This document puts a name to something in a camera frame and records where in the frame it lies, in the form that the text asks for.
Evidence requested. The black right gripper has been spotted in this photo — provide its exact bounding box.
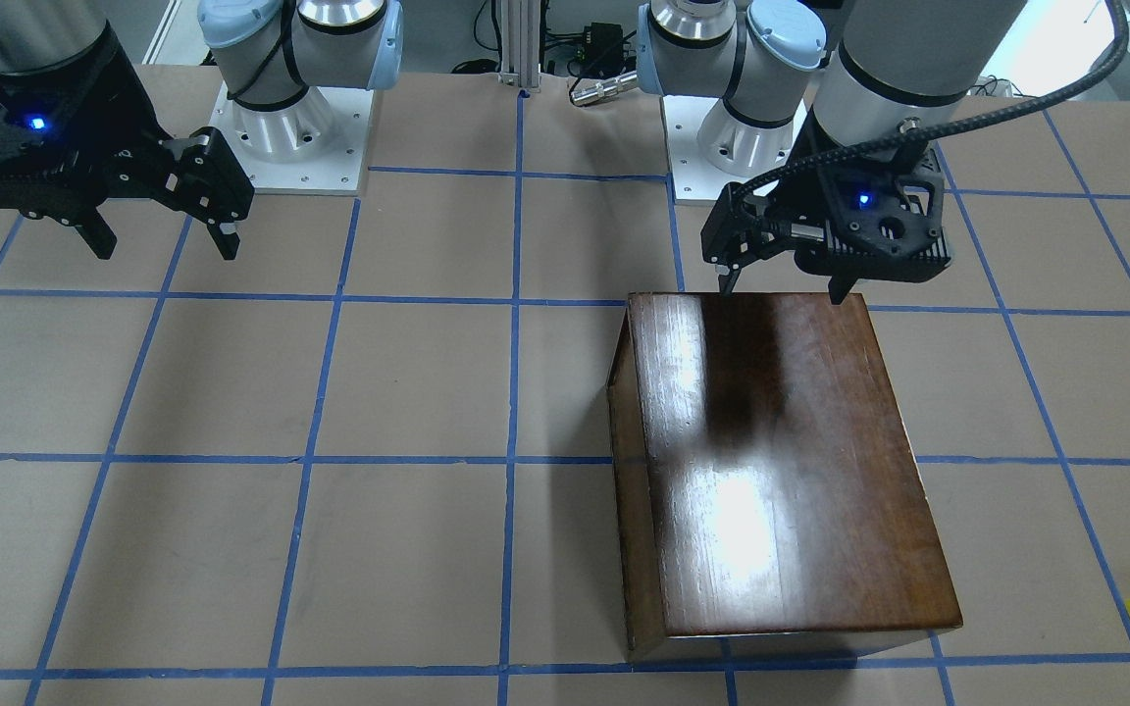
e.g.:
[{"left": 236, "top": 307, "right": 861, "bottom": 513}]
[{"left": 0, "top": 27, "right": 254, "bottom": 261}]

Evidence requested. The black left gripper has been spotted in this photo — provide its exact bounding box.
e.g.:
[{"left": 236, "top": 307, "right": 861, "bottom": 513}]
[{"left": 699, "top": 147, "right": 954, "bottom": 305}]

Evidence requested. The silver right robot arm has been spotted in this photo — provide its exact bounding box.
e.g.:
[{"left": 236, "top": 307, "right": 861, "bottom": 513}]
[{"left": 0, "top": 1, "right": 403, "bottom": 260}]

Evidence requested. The aluminium extrusion post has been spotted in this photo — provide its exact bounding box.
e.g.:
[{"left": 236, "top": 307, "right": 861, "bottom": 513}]
[{"left": 492, "top": 0, "right": 542, "bottom": 97}]

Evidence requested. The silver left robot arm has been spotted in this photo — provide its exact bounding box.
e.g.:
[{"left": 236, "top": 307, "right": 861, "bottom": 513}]
[{"left": 636, "top": 1, "right": 1023, "bottom": 303}]

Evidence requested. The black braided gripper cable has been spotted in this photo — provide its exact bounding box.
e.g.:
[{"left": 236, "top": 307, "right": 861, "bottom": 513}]
[{"left": 728, "top": 0, "right": 1130, "bottom": 249}]

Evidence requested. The black cable bundle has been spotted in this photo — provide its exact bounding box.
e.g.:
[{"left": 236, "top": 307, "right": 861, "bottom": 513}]
[{"left": 447, "top": 0, "right": 644, "bottom": 79}]

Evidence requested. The black power adapter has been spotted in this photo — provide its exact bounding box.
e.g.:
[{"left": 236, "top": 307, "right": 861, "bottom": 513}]
[{"left": 579, "top": 21, "right": 623, "bottom": 66}]

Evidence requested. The metal cylinder connector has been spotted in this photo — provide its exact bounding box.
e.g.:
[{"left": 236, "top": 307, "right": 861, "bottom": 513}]
[{"left": 570, "top": 71, "right": 640, "bottom": 108}]

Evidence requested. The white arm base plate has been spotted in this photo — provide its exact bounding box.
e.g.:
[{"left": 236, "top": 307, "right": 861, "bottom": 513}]
[
  {"left": 211, "top": 85, "right": 380, "bottom": 197},
  {"left": 662, "top": 95, "right": 807, "bottom": 204}
]

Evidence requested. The dark wooden cabinet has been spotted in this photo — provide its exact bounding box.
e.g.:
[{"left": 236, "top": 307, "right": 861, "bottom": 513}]
[{"left": 606, "top": 293, "right": 963, "bottom": 663}]

